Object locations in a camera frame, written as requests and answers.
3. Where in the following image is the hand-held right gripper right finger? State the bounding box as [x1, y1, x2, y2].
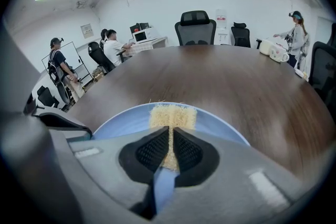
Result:
[157, 125, 320, 224]

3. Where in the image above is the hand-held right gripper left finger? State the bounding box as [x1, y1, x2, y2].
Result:
[67, 125, 171, 224]

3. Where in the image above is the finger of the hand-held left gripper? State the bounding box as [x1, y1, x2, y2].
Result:
[48, 128, 93, 144]
[31, 109, 93, 137]

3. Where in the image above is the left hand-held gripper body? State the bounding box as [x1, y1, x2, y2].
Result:
[0, 18, 98, 224]

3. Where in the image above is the big blue plate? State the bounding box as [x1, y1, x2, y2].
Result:
[92, 102, 250, 215]

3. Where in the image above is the tan sponge piece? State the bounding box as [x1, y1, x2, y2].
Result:
[149, 102, 197, 173]

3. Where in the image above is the whiteboard on stand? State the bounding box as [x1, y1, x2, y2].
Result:
[41, 41, 93, 82]

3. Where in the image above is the desk with checkered cloth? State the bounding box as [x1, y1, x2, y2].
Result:
[123, 36, 169, 57]

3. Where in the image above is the white microwave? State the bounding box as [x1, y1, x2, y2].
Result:
[132, 28, 156, 44]

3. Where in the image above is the white patterned mug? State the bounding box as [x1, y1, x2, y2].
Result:
[269, 44, 290, 62]

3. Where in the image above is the white jar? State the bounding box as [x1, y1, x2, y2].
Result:
[259, 38, 275, 56]

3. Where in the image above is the white water dispenser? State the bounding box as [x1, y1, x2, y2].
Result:
[215, 9, 229, 45]

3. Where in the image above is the black mesh office chair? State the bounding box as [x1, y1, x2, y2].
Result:
[174, 9, 217, 47]

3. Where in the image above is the wall poster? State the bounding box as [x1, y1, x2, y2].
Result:
[80, 23, 95, 39]

